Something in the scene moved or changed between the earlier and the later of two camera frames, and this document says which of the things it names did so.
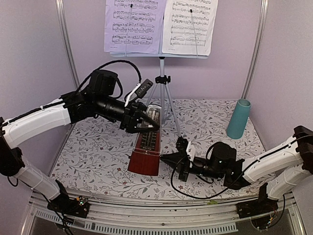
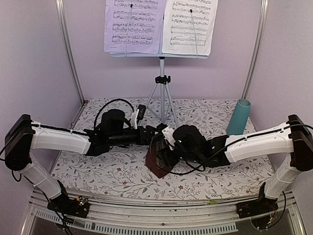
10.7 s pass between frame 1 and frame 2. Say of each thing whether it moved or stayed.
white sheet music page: stayed
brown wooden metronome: moved
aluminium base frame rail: stayed
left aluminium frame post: stayed
